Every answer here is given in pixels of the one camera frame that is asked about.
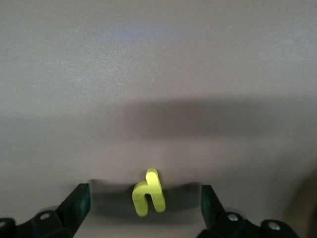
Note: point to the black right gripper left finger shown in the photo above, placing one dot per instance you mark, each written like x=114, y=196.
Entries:
x=69, y=215

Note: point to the yellow letter h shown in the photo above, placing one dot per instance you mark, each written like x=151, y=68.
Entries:
x=154, y=193

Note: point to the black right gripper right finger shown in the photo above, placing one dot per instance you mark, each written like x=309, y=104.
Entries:
x=220, y=220

